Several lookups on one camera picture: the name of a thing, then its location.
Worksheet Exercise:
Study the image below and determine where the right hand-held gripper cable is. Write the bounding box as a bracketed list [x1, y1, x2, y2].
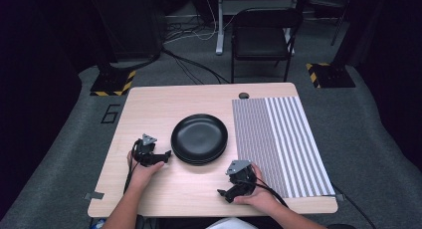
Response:
[243, 178, 290, 209]

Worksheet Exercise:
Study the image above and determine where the black folding chair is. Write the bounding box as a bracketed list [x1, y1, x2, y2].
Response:
[230, 7, 304, 84]

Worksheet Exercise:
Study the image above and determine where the person's right hand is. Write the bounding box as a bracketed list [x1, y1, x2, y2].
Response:
[233, 163, 277, 211]

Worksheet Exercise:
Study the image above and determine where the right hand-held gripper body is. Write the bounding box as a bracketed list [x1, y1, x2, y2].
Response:
[226, 159, 258, 196]

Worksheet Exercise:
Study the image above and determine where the hand-held gripper cable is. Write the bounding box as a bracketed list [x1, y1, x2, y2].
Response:
[122, 138, 142, 195]
[243, 178, 290, 209]

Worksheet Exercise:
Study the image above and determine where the person's white clothing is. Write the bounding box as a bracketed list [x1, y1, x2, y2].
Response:
[205, 217, 259, 229]

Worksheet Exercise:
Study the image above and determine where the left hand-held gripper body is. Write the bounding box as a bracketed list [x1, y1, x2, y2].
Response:
[132, 133, 164, 167]

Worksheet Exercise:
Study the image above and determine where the person's left hand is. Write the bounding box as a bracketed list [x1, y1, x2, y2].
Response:
[126, 150, 166, 190]

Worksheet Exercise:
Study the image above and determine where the large black box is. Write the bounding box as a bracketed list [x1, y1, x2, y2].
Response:
[89, 0, 167, 63]

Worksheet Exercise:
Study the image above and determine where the thick black floor cable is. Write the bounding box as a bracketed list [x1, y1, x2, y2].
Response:
[108, 47, 231, 86]

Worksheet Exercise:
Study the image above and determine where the white desk frame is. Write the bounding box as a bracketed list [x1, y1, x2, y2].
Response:
[215, 0, 300, 56]

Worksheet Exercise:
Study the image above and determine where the thin black floor cable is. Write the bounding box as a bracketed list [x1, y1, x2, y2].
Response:
[331, 183, 378, 229]

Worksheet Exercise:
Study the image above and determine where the left hand-held gripper cable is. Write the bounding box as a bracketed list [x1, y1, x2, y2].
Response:
[122, 138, 142, 195]

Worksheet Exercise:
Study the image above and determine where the grey white striped placemat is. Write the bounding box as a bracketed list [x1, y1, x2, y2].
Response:
[231, 96, 336, 199]

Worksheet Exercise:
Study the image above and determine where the dark rounded object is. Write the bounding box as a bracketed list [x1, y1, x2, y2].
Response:
[134, 214, 157, 229]

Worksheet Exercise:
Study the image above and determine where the black tape floor marking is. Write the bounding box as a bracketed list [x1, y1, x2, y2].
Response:
[100, 104, 121, 124]

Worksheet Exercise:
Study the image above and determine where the bundle of thin cables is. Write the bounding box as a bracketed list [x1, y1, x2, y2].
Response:
[163, 0, 218, 45]

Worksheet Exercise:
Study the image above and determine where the black stand base striped tape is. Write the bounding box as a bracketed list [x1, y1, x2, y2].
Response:
[306, 62, 356, 90]
[90, 68, 137, 98]

